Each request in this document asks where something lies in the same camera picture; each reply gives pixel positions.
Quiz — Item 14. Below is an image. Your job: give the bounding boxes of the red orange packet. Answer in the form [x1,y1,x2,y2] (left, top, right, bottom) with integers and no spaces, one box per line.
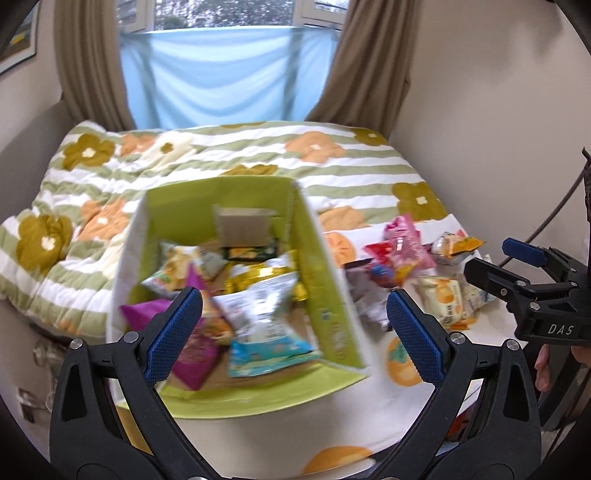
[449,410,477,440]

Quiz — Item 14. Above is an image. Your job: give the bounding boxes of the white corn chip packet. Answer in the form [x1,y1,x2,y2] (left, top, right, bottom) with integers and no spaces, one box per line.
[216,271,323,378]

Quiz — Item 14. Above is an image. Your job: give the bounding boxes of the light blue cloth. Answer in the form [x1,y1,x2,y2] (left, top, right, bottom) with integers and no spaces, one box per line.
[119,25,343,131]

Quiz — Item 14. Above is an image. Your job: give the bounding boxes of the grey bed headboard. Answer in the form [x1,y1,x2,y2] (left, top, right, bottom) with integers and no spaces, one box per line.
[0,98,80,160]

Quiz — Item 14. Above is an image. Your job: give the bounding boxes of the dark green snack packet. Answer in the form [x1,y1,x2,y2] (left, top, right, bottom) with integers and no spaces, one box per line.
[221,246,279,263]

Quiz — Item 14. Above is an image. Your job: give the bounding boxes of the purple snack packet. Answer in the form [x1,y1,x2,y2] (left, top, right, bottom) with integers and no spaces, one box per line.
[121,299,221,391]

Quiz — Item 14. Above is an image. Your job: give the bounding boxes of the brown curtain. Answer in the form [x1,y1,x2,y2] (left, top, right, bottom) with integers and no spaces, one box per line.
[307,0,422,145]
[54,0,138,133]

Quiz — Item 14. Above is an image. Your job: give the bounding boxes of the silver patterned snack packet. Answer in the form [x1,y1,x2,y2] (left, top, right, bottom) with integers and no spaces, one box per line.
[345,267,399,334]

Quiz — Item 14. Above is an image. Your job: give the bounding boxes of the floral striped blanket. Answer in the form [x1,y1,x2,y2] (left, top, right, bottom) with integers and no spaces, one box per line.
[0,120,450,334]

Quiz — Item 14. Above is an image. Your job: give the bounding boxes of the yellow orange snack packet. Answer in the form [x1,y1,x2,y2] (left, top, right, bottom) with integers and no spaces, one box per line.
[432,232,485,260]

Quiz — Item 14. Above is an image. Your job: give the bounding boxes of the person's right hand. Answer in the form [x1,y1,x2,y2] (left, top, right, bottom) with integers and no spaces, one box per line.
[534,342,591,393]

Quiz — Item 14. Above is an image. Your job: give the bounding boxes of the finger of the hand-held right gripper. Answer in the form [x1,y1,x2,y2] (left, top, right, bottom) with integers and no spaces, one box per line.
[502,237,591,289]
[464,257,557,308]

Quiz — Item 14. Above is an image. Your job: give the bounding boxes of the black cable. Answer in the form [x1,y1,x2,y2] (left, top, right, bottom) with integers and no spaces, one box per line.
[500,148,591,269]

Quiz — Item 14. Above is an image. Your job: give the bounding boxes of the pink snack packet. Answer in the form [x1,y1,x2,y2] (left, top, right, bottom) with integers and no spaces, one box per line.
[363,215,437,288]

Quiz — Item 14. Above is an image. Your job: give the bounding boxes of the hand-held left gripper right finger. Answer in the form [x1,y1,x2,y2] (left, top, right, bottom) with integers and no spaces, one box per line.
[364,288,543,480]

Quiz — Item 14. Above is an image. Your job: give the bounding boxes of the gold snack packet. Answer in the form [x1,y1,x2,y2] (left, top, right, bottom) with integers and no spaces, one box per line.
[229,251,309,303]

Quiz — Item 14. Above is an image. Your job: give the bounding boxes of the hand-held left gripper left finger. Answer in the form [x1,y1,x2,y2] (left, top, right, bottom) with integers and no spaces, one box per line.
[50,286,219,480]

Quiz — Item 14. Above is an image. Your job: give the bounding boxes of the orange green snack packet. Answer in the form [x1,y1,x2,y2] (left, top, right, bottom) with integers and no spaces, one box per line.
[141,241,211,293]

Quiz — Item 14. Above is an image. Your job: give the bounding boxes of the pale yellow chip packet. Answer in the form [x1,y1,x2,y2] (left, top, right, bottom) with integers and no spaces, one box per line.
[417,276,477,330]

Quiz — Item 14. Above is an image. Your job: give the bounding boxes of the framed wall picture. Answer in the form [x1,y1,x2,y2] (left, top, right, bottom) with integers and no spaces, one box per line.
[0,4,38,75]

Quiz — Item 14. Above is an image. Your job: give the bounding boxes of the white fruit-print tablecloth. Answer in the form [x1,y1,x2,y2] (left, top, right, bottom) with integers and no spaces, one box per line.
[110,217,525,477]

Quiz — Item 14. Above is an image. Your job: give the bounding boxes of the green cardboard box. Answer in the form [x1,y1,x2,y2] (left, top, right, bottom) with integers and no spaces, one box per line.
[107,176,371,420]

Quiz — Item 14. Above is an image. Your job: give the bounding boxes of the white blue snack packet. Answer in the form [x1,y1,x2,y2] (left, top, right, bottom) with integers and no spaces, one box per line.
[465,281,498,307]

